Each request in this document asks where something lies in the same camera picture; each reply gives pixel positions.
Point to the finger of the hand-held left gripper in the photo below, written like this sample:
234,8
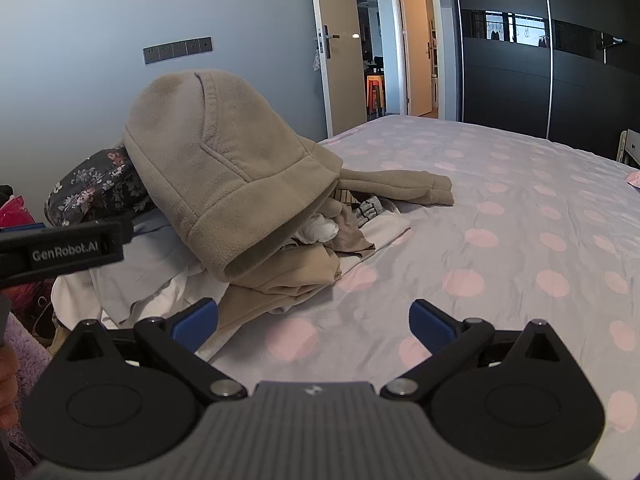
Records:
117,232

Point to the tan trousers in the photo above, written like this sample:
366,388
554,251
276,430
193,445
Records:
290,275

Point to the black sliding wardrobe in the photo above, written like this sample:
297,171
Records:
505,85

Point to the red plastic bag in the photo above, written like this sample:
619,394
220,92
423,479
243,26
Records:
12,215

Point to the beige fleece hoodie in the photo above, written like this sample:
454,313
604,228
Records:
210,160

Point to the hallway door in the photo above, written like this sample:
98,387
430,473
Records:
417,45

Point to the beige room door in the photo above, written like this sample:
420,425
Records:
340,80

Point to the pale blue cloth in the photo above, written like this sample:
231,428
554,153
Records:
145,255

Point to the white sock bundle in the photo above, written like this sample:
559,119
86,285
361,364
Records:
317,230

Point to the person's left hand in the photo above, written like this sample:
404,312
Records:
7,390

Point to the cream cloth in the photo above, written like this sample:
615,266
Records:
385,232

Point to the white cloth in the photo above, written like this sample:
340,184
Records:
160,300

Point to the orange stool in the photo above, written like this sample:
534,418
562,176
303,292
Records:
375,92

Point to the grey striped sock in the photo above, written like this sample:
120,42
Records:
371,212

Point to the white nightstand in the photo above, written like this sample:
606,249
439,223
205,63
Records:
631,147

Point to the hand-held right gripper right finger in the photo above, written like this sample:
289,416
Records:
429,325

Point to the dark floral bag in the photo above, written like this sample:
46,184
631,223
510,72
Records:
95,185

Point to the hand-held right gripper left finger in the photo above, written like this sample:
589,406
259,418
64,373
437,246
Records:
196,324

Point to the pink patterned pillow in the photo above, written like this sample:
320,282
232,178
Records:
634,179

